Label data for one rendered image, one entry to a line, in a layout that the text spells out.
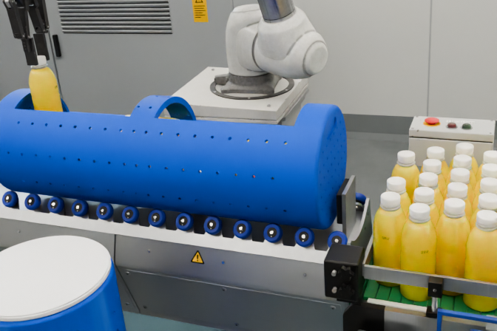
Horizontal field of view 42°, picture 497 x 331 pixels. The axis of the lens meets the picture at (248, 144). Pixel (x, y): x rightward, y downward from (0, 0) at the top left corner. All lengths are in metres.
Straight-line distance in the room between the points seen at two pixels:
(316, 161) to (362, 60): 3.05
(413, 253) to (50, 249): 0.73
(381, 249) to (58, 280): 0.64
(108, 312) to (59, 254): 0.17
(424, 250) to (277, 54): 0.86
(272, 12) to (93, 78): 1.86
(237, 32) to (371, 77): 2.39
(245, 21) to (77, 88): 1.78
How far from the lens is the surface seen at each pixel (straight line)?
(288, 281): 1.50
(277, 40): 1.92
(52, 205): 1.75
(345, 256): 1.31
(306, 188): 1.35
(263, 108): 2.00
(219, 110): 2.04
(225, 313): 1.68
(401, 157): 1.51
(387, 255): 1.36
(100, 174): 1.57
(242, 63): 2.10
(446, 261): 1.35
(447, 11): 4.23
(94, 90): 3.63
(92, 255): 1.35
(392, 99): 4.41
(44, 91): 1.72
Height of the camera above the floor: 1.71
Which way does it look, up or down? 23 degrees down
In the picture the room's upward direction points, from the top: 5 degrees counter-clockwise
